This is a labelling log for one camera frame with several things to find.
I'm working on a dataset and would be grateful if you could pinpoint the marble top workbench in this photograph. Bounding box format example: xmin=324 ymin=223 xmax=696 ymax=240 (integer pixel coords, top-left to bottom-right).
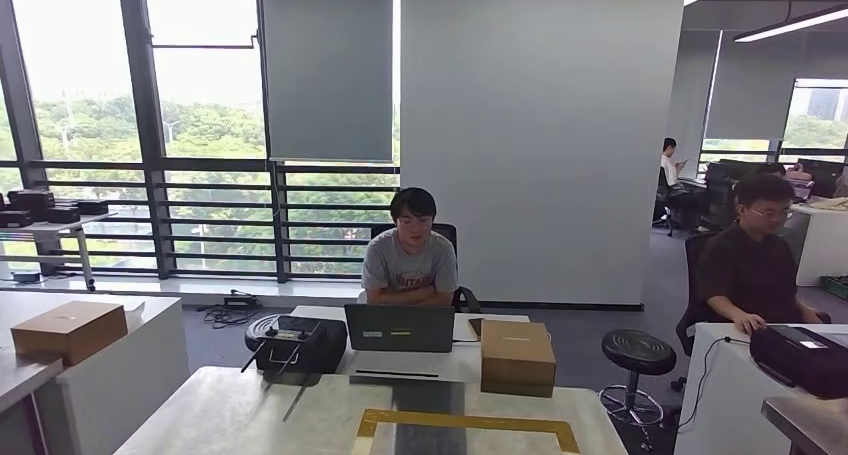
xmin=112 ymin=365 xmax=629 ymax=455
xmin=0 ymin=352 xmax=66 ymax=455

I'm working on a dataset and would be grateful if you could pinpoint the black office chair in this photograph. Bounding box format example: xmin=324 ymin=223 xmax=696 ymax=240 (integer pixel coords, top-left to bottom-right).
xmin=674 ymin=231 xmax=834 ymax=359
xmin=369 ymin=222 xmax=483 ymax=315

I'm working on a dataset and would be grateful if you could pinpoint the person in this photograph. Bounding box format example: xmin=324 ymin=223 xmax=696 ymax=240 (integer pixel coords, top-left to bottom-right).
xmin=658 ymin=137 xmax=688 ymax=190
xmin=360 ymin=186 xmax=460 ymax=308
xmin=695 ymin=173 xmax=824 ymax=337

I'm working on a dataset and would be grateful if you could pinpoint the grey laptop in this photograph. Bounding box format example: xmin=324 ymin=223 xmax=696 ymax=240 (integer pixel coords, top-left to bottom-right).
xmin=343 ymin=303 xmax=457 ymax=355

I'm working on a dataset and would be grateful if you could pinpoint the white desk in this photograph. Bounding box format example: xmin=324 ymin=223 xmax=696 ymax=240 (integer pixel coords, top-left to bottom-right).
xmin=674 ymin=322 xmax=848 ymax=455
xmin=790 ymin=202 xmax=848 ymax=289
xmin=290 ymin=304 xmax=533 ymax=385
xmin=0 ymin=291 xmax=191 ymax=455

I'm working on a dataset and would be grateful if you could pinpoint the black carry case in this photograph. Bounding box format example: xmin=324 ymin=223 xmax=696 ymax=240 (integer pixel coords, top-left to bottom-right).
xmin=749 ymin=324 xmax=848 ymax=401
xmin=243 ymin=314 xmax=350 ymax=375

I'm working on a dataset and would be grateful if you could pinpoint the cardboard box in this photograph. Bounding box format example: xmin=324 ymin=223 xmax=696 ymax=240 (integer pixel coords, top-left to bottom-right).
xmin=479 ymin=318 xmax=558 ymax=400
xmin=10 ymin=300 xmax=130 ymax=368

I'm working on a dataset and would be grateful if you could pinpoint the grey roller blind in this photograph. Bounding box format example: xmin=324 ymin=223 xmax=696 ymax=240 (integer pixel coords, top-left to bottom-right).
xmin=258 ymin=0 xmax=396 ymax=164

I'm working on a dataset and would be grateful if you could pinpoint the black remote controller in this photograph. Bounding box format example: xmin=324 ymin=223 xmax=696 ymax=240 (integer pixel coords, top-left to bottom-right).
xmin=239 ymin=314 xmax=327 ymax=423

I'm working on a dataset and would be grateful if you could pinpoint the black power adapter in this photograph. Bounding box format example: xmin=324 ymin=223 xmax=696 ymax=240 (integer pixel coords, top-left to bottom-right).
xmin=222 ymin=290 xmax=262 ymax=310

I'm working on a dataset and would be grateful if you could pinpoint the black ringed stool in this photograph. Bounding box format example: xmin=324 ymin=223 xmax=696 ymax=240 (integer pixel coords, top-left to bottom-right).
xmin=245 ymin=314 xmax=283 ymax=354
xmin=598 ymin=328 xmax=679 ymax=433

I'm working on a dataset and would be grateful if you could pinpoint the black window railing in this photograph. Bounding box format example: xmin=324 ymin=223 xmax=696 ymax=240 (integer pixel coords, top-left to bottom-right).
xmin=0 ymin=159 xmax=401 ymax=286

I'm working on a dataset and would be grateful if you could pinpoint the white side table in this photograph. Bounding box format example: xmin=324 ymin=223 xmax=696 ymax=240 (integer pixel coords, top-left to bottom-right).
xmin=0 ymin=212 xmax=119 ymax=294

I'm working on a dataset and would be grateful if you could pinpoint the green plastic crate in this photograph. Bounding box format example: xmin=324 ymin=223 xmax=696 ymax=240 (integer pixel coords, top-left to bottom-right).
xmin=819 ymin=274 xmax=848 ymax=302

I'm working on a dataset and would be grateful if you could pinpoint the steel table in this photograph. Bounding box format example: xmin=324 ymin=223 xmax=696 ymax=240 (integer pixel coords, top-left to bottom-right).
xmin=760 ymin=395 xmax=848 ymax=455

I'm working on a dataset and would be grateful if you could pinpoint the yellow tape frame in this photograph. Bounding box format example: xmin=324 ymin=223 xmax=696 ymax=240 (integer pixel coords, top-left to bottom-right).
xmin=349 ymin=408 xmax=582 ymax=455

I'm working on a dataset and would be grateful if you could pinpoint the black cable tangle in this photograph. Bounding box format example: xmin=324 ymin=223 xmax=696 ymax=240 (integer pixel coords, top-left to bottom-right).
xmin=195 ymin=302 xmax=264 ymax=331

